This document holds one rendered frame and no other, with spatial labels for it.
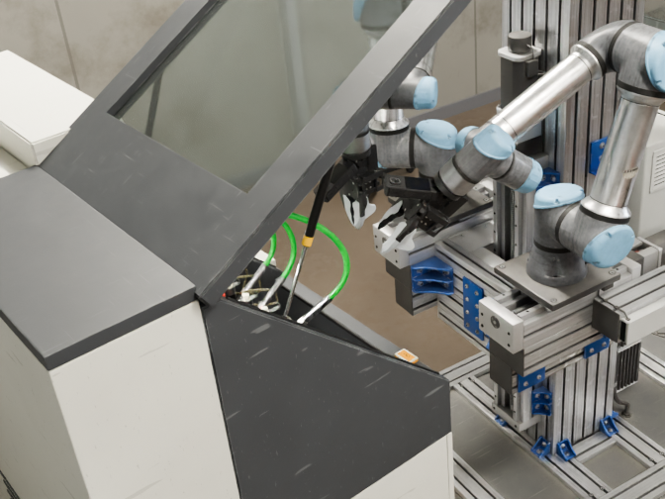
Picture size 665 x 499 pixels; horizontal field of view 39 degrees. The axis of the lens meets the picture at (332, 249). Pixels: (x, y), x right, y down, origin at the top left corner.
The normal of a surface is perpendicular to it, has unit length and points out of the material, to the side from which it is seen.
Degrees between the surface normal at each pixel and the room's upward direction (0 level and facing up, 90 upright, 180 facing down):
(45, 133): 0
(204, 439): 90
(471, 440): 0
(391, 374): 90
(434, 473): 90
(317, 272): 0
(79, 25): 90
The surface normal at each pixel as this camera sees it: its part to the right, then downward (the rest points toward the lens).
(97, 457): 0.62, 0.36
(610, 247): 0.42, 0.55
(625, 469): -0.10, -0.85
